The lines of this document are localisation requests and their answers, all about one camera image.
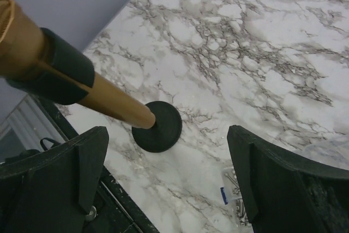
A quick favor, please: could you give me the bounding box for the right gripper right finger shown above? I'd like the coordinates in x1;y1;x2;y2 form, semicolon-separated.
227;126;348;232

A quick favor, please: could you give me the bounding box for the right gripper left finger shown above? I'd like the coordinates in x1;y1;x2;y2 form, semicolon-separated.
1;127;109;232

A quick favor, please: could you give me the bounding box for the black round-base clip stand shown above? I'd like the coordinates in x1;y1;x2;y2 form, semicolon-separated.
5;27;183;154

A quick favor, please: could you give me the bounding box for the gold microphone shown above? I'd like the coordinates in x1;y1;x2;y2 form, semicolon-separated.
1;0;155;129

